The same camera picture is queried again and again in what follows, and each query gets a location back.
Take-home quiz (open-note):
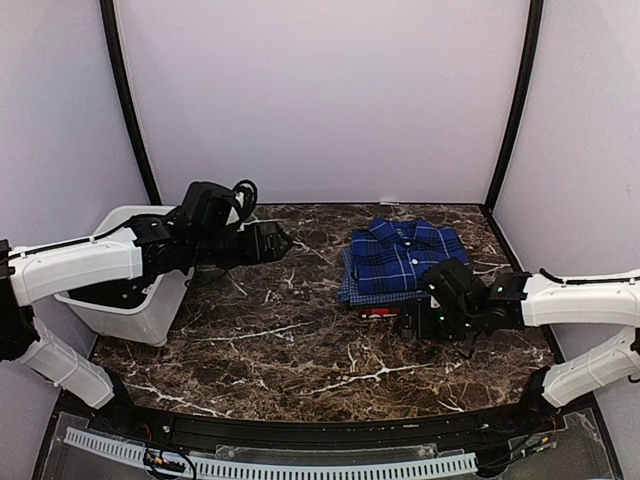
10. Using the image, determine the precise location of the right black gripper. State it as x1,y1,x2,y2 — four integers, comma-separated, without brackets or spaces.
394,302,480,341

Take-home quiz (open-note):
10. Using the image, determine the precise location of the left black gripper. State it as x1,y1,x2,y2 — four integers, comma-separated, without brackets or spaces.
190,220,293,269

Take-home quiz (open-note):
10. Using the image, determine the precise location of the red black shirt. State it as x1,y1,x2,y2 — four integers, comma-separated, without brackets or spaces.
357,307,402,320

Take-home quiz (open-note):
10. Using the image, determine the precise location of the dark blue plaid shirt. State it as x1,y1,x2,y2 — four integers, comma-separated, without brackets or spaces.
351,217,470,294

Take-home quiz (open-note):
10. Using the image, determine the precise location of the light blue checked shirt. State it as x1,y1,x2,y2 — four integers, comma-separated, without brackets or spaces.
338,247,429,307

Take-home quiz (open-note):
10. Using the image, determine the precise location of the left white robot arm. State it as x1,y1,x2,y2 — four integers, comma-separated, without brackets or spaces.
1,211,293,436

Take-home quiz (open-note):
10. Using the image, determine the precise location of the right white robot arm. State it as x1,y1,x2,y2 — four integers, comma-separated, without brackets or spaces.
418,259,639,434

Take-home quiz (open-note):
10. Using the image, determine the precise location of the white plastic bin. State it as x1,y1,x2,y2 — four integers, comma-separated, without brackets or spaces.
53,205,194,347

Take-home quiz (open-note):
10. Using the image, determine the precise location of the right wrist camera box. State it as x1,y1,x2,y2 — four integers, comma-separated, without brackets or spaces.
420,258,488,314

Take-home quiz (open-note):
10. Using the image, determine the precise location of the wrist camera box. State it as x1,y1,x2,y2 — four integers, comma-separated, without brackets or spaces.
179,179,258,234
420,258,488,314

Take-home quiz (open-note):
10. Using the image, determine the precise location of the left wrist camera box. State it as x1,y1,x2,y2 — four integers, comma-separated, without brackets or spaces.
179,179,258,234

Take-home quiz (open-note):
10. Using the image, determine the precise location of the left black frame post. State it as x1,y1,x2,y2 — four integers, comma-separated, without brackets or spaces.
99,0,162,206

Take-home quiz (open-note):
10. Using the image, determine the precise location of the black frame post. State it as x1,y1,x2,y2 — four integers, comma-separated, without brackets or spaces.
483,0,544,217
99,0,162,206

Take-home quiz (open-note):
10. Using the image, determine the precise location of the black front rail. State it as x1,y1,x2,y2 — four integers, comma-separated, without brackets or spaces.
54,387,601,451

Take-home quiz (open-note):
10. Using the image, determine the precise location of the white slotted cable duct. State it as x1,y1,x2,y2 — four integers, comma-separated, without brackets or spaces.
64,427,478,479

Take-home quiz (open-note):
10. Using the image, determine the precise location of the right black frame post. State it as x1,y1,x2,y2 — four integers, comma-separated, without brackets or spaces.
483,0,544,217

